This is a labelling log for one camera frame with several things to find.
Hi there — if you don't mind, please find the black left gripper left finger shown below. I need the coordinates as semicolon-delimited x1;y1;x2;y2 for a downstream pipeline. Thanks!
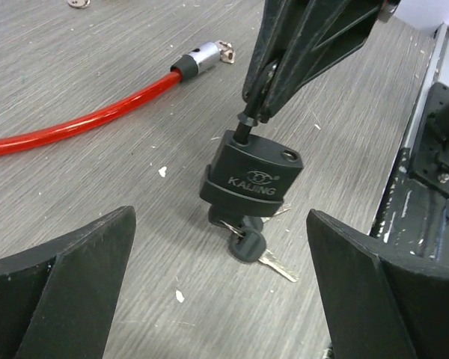
0;206;136;359

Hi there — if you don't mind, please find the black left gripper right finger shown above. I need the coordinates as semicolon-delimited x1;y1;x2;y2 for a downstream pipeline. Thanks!
306;209;449;358

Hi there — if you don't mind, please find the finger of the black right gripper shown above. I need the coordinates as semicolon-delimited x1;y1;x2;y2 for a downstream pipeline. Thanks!
261;1;382;119
242;1;314;103

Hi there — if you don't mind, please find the black-headed key bunch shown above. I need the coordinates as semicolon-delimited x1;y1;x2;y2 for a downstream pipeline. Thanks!
208;204;299;283

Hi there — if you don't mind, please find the black padlock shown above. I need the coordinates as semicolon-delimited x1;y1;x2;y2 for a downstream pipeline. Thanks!
198;59;305;218

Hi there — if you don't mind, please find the silver padlock key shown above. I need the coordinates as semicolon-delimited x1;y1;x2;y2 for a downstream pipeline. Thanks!
67;0;91;9

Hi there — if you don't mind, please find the red cable lock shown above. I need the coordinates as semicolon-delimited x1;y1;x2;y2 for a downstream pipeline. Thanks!
0;40;236;156

